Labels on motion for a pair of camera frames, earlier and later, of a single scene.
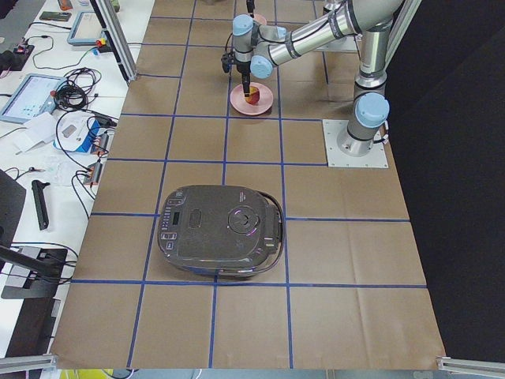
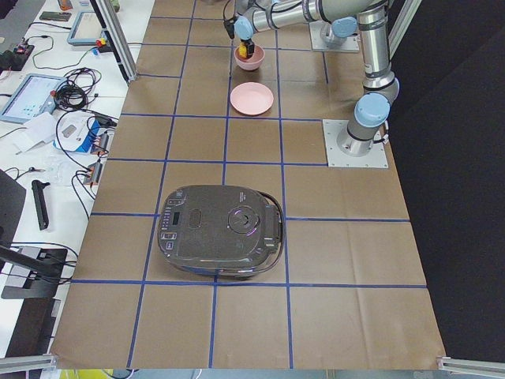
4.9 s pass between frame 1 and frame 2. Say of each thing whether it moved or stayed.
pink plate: stayed
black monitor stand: stayed
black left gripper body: moved
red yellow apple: moved
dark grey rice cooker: stayed
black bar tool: stayed
